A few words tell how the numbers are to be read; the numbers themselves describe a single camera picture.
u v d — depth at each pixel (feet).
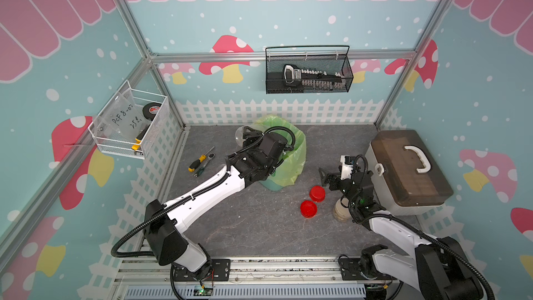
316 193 2.95
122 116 2.20
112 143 2.05
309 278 2.43
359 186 2.02
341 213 2.65
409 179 2.73
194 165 3.37
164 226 1.32
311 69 3.01
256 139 1.85
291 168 2.69
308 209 2.94
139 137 2.10
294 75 2.93
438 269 1.36
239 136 2.35
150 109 2.63
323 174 2.65
